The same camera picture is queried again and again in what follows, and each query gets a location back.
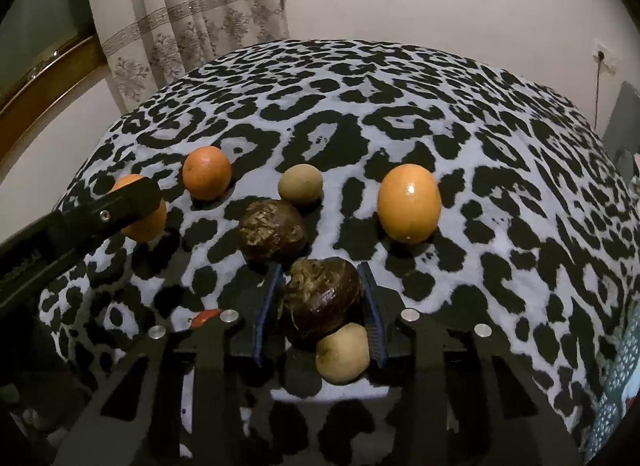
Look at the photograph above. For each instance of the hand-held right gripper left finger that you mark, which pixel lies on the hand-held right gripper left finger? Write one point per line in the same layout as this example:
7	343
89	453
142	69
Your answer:
270	316

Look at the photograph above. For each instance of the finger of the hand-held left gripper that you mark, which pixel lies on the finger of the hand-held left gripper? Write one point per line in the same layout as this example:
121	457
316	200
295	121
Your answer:
120	208

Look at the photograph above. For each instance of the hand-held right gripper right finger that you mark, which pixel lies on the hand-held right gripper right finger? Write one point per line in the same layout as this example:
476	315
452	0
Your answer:
374	318

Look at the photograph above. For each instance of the dark reddish brown fruit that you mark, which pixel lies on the dark reddish brown fruit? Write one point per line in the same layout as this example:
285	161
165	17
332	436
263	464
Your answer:
272	231
320	303

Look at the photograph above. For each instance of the large glossy orange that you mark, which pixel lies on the large glossy orange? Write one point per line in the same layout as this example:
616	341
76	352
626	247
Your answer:
409	205

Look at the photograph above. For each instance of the small tan round fruit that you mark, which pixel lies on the small tan round fruit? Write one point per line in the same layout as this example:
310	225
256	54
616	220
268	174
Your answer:
300	184

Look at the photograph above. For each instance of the small red item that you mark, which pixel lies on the small red item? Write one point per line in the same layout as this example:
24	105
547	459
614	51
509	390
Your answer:
206	317

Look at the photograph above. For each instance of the wooden framed window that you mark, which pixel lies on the wooden framed window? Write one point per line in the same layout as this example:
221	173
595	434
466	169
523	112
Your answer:
50	76

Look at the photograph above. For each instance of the beige patterned curtain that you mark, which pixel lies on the beige patterned curtain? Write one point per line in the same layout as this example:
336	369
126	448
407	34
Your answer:
165	5

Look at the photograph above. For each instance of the black white leopard print blanket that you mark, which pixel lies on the black white leopard print blanket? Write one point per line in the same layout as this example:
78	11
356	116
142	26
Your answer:
350	110

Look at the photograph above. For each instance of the teal dotted cloth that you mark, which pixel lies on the teal dotted cloth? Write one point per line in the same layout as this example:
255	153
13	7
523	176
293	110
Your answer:
617	381

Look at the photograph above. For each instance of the grey upholstered headboard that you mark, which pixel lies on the grey upholstered headboard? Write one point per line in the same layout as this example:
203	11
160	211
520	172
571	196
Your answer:
622	115

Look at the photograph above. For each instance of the white wall socket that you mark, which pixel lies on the white wall socket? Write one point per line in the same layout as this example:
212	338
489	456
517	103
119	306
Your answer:
606	56

